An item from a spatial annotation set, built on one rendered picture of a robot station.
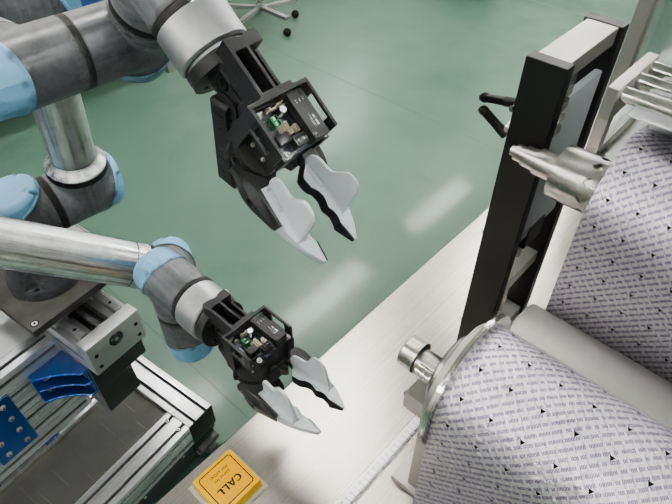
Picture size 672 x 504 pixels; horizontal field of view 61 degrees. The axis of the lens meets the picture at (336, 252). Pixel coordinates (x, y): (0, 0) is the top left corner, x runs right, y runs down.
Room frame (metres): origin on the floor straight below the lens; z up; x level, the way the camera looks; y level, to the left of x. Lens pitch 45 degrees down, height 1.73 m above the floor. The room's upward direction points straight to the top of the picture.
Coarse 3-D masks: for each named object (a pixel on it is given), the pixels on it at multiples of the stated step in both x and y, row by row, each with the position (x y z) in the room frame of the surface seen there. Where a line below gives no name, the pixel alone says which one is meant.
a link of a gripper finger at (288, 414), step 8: (264, 384) 0.39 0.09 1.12; (264, 392) 0.39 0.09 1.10; (272, 392) 0.37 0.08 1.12; (280, 392) 0.36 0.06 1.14; (272, 400) 0.37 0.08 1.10; (280, 400) 0.36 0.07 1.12; (288, 400) 0.35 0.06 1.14; (272, 408) 0.36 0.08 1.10; (280, 408) 0.36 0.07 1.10; (288, 408) 0.35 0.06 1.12; (296, 408) 0.36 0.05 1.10; (280, 416) 0.35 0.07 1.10; (288, 416) 0.35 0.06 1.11; (296, 416) 0.35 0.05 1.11; (304, 416) 0.35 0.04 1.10; (288, 424) 0.35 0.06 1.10; (296, 424) 0.34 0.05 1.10; (304, 424) 0.34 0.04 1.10; (312, 424) 0.34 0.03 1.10; (312, 432) 0.33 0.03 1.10; (320, 432) 0.33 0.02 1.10
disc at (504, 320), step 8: (496, 320) 0.33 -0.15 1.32; (504, 320) 0.34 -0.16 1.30; (488, 328) 0.32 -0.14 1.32; (480, 336) 0.31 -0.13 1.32; (472, 344) 0.30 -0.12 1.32; (464, 352) 0.29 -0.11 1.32; (456, 360) 0.29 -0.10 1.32; (464, 360) 0.29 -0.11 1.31; (456, 368) 0.28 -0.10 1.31; (448, 376) 0.28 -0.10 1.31; (440, 384) 0.27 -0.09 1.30; (448, 384) 0.27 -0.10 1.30; (440, 392) 0.27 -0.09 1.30; (432, 400) 0.26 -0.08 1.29; (440, 400) 0.27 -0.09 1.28; (432, 408) 0.26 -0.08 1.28; (424, 416) 0.26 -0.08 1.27; (432, 416) 0.26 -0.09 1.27; (424, 424) 0.25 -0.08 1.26; (424, 432) 0.25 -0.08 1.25; (424, 440) 0.26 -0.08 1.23
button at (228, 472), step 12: (228, 456) 0.39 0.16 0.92; (216, 468) 0.37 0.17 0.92; (228, 468) 0.37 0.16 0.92; (240, 468) 0.37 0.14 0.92; (204, 480) 0.35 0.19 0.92; (216, 480) 0.35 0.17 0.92; (228, 480) 0.35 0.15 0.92; (240, 480) 0.35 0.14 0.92; (252, 480) 0.35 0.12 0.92; (204, 492) 0.34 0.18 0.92; (216, 492) 0.34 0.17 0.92; (228, 492) 0.34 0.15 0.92; (240, 492) 0.34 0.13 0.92; (252, 492) 0.34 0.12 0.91
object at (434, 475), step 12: (432, 456) 0.25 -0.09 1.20; (432, 468) 0.25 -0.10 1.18; (444, 468) 0.24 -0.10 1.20; (420, 480) 0.26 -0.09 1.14; (432, 480) 0.25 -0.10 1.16; (444, 480) 0.24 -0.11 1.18; (456, 480) 0.23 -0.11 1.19; (420, 492) 0.26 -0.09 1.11; (432, 492) 0.25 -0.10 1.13; (444, 492) 0.24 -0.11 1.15; (456, 492) 0.23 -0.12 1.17; (468, 492) 0.23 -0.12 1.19; (480, 492) 0.22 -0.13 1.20
